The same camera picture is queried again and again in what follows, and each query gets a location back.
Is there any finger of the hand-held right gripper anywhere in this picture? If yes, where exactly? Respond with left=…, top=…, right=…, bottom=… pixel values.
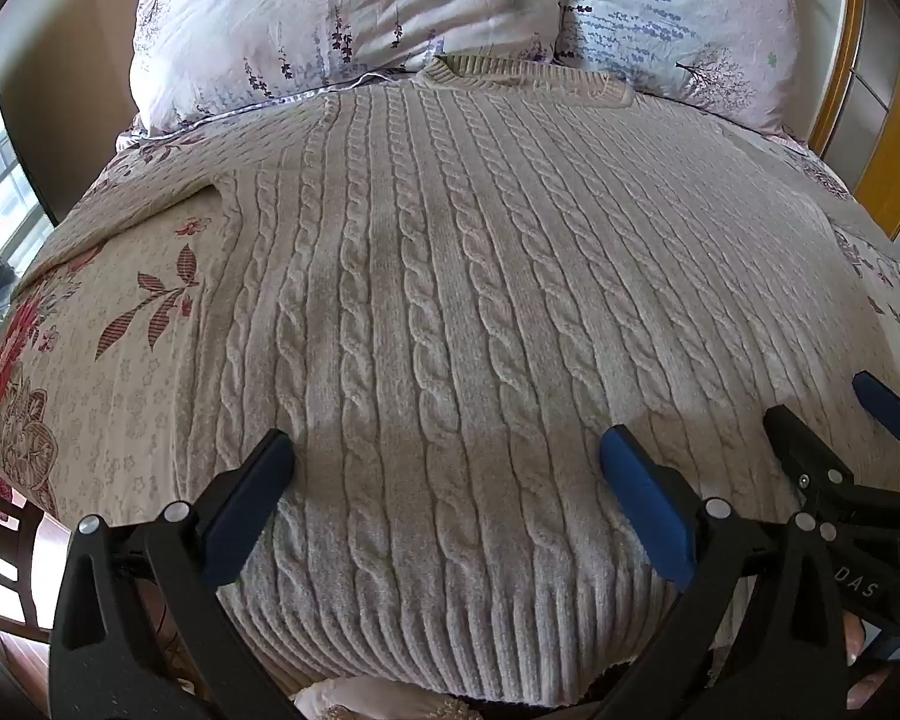
left=853, top=371, right=900, bottom=496
left=765, top=405, right=871, bottom=512

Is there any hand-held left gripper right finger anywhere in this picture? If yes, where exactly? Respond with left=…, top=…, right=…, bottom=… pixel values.
left=592, top=424, right=850, bottom=720

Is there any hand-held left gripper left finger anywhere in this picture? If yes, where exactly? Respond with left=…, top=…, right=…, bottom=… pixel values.
left=47, top=429, right=308, bottom=720

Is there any beige cable knit sweater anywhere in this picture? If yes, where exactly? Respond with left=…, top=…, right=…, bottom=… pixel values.
left=15, top=54, right=900, bottom=710

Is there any person's right hand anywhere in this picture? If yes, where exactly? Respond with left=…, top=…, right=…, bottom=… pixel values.
left=842, top=610, right=882, bottom=670

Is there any floral bedsheet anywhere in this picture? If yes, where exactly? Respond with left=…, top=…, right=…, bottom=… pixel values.
left=0, top=112, right=900, bottom=541

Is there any pale pink clothing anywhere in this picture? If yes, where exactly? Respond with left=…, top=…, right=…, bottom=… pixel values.
left=292, top=679, right=593, bottom=720

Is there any brown wooden chair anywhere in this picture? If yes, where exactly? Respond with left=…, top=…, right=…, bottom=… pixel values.
left=0, top=457, right=68, bottom=646

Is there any window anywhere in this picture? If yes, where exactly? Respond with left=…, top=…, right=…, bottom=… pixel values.
left=0, top=45, right=53, bottom=316

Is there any pale blue tree print pillow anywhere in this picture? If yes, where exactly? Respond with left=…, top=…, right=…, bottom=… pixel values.
left=555, top=0, right=822, bottom=147

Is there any pink floral pillow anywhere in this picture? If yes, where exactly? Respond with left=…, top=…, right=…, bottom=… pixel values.
left=124, top=0, right=578, bottom=140

